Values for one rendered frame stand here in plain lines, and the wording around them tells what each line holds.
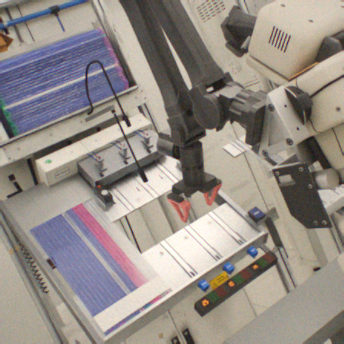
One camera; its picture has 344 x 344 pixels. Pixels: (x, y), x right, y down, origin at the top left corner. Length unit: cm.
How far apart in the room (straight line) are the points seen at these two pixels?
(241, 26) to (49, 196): 94
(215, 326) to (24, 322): 172
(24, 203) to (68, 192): 16
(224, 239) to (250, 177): 245
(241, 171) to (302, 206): 298
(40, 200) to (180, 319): 70
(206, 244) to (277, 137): 84
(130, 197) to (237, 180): 231
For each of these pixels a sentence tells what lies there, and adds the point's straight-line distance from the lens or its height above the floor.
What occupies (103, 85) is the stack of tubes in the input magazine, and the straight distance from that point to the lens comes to 210.
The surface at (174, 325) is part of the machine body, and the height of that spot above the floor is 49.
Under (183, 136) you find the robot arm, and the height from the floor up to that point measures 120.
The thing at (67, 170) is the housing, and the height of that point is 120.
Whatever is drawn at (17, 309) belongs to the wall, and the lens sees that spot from 355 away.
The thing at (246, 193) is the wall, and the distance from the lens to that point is 422.
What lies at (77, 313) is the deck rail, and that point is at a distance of 166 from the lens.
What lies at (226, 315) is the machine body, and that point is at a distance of 217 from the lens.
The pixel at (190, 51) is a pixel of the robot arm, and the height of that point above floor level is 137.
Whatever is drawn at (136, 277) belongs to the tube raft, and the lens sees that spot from 171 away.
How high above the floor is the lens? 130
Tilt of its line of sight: 9 degrees down
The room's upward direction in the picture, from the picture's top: 24 degrees counter-clockwise
